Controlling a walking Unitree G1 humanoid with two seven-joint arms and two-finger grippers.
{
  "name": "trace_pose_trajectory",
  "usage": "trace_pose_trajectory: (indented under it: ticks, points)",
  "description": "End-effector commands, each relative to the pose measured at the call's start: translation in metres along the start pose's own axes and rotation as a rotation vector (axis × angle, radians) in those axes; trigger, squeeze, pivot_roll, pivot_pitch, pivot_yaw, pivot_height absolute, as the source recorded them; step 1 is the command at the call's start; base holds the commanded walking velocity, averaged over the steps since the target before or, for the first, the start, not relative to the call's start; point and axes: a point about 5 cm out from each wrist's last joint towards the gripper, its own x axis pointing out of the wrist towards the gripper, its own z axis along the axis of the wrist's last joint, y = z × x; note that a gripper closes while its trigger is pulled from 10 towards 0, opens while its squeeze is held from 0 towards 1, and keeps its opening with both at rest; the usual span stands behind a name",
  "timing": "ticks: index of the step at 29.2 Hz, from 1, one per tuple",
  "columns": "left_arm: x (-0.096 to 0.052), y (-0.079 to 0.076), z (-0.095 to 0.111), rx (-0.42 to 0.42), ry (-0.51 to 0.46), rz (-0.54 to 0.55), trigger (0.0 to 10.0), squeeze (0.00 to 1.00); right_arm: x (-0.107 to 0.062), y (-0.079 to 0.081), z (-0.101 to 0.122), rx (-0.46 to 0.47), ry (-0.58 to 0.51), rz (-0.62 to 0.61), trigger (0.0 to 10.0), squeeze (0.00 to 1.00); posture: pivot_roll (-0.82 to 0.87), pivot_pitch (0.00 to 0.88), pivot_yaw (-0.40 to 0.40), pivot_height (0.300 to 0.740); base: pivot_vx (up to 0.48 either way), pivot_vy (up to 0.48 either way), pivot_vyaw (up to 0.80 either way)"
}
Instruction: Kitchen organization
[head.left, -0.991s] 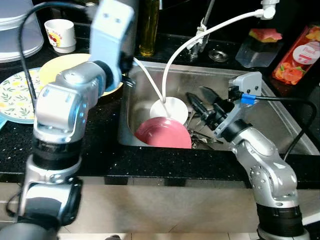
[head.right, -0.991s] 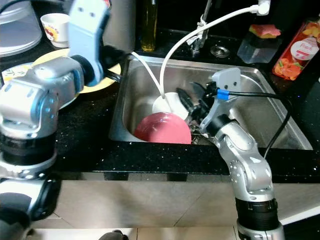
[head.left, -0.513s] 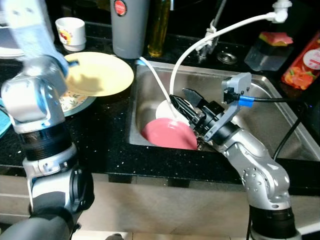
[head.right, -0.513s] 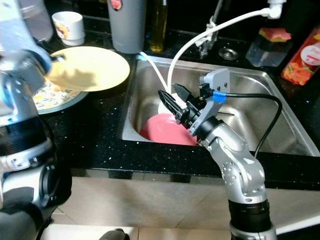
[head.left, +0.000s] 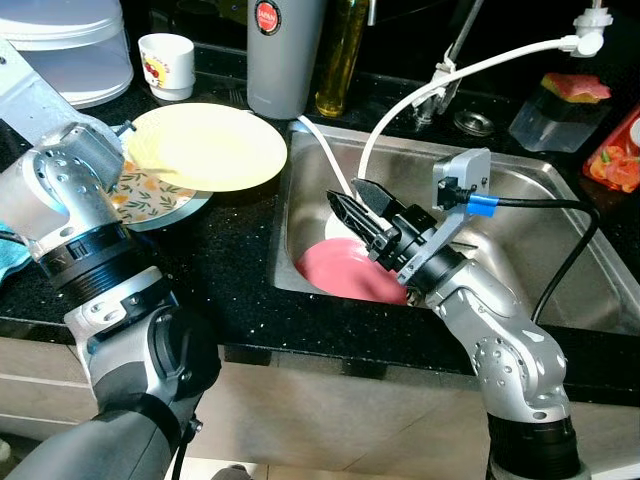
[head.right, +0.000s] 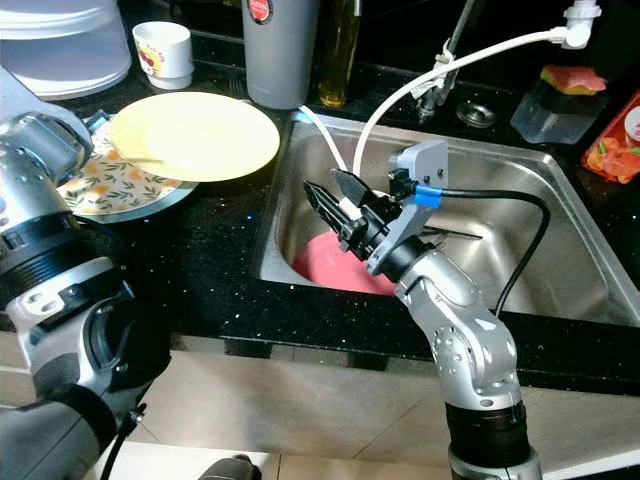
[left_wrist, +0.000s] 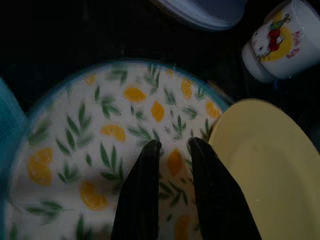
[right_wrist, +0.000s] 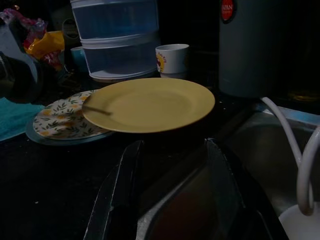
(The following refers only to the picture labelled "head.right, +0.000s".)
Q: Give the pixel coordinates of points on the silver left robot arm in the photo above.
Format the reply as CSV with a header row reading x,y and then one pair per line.
x,y
50,150

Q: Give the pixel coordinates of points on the floral print plate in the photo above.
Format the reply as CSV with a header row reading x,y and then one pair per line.
x,y
120,190

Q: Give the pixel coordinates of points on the metal faucet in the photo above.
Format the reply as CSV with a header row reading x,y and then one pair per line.
x,y
438,85

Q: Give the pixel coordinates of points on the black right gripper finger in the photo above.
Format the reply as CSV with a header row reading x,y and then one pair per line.
x,y
353,190
335,217

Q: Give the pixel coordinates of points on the round metal sink hole cover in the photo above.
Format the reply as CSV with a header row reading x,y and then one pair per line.
x,y
476,114

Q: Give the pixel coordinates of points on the clear sponge holder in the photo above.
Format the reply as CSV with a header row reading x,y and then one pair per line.
x,y
550,115

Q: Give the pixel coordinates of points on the grey kitchen base cabinet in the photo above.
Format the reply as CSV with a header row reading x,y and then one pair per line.
x,y
310,420

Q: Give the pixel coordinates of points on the pale yellow plate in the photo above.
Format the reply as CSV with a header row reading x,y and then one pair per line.
x,y
195,135

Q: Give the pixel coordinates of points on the grey tumbler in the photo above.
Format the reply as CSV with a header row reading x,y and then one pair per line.
x,y
280,60

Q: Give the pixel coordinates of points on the pink yellow sponge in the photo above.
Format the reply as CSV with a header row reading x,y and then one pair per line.
x,y
573,80

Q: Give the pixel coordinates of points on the stainless steel sink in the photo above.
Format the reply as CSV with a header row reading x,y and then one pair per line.
x,y
560,270

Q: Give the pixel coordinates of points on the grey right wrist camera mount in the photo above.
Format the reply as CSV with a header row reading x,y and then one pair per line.
x,y
425,165

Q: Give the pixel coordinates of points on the white printed mug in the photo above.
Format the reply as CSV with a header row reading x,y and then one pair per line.
x,y
163,55

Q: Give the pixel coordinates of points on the pink plate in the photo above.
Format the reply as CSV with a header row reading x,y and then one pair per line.
x,y
335,265

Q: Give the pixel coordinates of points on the oil bottle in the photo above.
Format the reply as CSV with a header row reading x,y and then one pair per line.
x,y
338,60

